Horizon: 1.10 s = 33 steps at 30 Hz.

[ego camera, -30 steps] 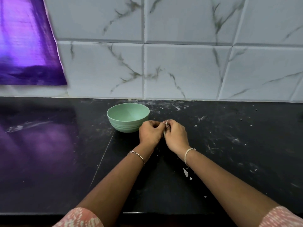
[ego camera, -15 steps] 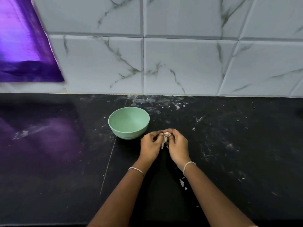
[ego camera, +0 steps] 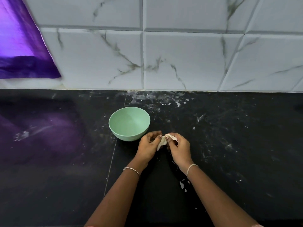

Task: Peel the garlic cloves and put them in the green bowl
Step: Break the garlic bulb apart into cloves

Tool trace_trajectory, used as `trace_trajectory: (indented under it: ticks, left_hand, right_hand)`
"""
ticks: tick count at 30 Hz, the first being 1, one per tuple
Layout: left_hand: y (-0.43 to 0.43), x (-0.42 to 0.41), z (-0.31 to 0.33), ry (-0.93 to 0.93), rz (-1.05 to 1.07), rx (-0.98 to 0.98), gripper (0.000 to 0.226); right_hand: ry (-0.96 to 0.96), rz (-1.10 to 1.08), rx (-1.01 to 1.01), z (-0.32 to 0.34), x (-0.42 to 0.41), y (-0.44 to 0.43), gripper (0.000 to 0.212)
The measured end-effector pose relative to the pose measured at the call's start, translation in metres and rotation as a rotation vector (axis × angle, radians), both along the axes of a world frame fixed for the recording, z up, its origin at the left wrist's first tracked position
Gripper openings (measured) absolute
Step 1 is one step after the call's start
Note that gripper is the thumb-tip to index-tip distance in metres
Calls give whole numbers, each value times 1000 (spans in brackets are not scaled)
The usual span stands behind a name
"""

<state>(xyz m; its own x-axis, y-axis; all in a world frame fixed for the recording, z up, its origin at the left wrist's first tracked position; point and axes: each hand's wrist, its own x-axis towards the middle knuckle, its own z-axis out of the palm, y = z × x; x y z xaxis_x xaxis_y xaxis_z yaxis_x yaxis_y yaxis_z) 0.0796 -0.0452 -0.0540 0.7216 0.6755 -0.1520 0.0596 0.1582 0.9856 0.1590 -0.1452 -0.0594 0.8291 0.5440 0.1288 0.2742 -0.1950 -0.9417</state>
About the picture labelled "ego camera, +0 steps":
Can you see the mint green bowl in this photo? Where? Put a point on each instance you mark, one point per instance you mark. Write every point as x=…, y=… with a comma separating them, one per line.
x=128, y=123

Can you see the person's left hand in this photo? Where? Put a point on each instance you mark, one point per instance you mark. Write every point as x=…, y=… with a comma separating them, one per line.
x=147, y=148

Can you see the white garlic bulb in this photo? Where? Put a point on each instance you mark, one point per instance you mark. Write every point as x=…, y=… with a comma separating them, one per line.
x=164, y=140

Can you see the person's right hand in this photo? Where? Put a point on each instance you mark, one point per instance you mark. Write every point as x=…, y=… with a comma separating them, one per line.
x=181, y=151

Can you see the person's right forearm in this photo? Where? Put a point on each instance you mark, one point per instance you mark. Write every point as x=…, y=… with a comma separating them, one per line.
x=215, y=201

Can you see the person's left forearm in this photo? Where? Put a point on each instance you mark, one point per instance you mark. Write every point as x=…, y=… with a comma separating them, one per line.
x=116, y=198

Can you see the purple cloth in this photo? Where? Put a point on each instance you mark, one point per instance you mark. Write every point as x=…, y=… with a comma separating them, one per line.
x=21, y=40

